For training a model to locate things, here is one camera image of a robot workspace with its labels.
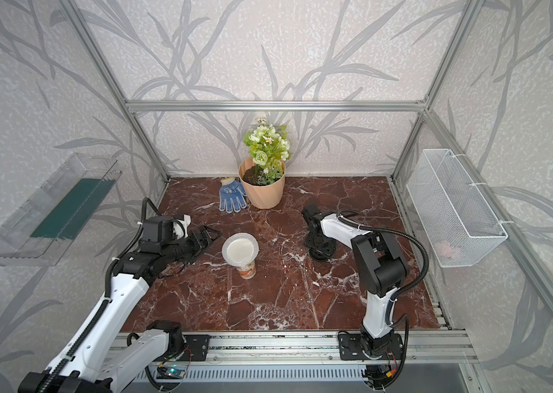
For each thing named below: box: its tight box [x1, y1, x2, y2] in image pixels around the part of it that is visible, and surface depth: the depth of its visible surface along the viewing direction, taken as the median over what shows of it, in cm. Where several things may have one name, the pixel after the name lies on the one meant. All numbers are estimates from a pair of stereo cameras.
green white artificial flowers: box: [242, 117, 292, 186], surface depth 96 cm
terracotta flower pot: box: [238, 157, 286, 209], surface depth 102 cm
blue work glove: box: [219, 176, 248, 214], surface depth 114 cm
